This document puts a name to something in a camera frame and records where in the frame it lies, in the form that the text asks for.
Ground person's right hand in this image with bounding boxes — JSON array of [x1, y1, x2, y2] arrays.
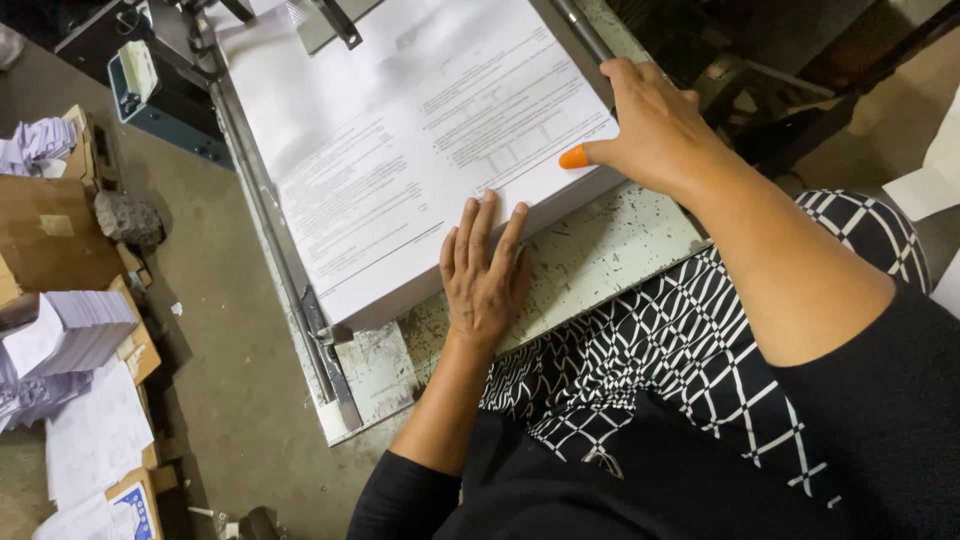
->
[[558, 57, 723, 198]]

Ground person's left hand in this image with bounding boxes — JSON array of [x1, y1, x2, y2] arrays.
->
[[438, 189, 533, 354]]

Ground stack of printed white paper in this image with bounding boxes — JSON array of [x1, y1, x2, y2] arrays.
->
[[212, 0, 628, 333]]

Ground paper cutter machine table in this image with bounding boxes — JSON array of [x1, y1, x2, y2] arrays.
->
[[217, 0, 710, 448]]

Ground black and white patterned garment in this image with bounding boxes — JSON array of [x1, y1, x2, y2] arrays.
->
[[480, 189, 933, 511]]

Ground white paper sheet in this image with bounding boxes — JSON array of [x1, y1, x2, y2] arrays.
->
[[882, 84, 960, 223]]

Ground metal clamp bar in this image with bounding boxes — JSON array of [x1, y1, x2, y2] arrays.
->
[[288, 0, 385, 55]]

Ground grey stone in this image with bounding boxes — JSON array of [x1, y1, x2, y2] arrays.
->
[[93, 189, 166, 250]]

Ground teal machine base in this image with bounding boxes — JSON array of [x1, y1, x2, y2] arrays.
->
[[107, 41, 235, 171]]

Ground loose white paper sheets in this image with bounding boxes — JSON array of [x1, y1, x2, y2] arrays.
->
[[43, 358, 156, 513]]

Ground stack of white paper strips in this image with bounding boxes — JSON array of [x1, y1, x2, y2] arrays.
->
[[0, 290, 141, 385]]

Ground cardboard box with blue label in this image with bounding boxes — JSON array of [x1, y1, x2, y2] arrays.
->
[[33, 466, 165, 540]]

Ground cardboard box with paper scraps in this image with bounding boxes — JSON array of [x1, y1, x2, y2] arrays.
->
[[0, 105, 162, 384]]

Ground metal side guide rail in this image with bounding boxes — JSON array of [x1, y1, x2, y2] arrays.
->
[[191, 22, 364, 432]]

